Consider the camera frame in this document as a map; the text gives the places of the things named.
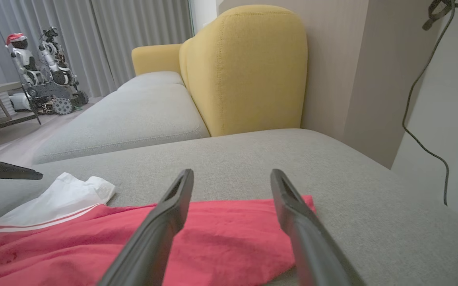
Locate grey wheeled robot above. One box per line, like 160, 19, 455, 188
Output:
6, 26, 90, 116

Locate white object under table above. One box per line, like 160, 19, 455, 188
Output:
10, 93, 31, 111

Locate black hanging cable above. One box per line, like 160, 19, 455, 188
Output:
402, 0, 458, 206

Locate red santa hat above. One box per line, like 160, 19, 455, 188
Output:
6, 33, 27, 46

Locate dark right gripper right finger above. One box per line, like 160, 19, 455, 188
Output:
270, 169, 367, 286

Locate small grey sofa seat cushion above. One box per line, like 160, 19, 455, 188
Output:
32, 71, 210, 165

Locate yellow sofa armrest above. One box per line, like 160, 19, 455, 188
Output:
132, 44, 184, 76

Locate yellow sofa backrest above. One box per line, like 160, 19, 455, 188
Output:
179, 5, 308, 137

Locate red shorts with thin stripes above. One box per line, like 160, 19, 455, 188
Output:
0, 172, 317, 286

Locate large grey sofa seat cushion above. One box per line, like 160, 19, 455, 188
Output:
0, 128, 458, 286

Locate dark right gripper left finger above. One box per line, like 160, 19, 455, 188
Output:
96, 169, 194, 286

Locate grey curtain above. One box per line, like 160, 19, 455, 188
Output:
0, 0, 194, 98

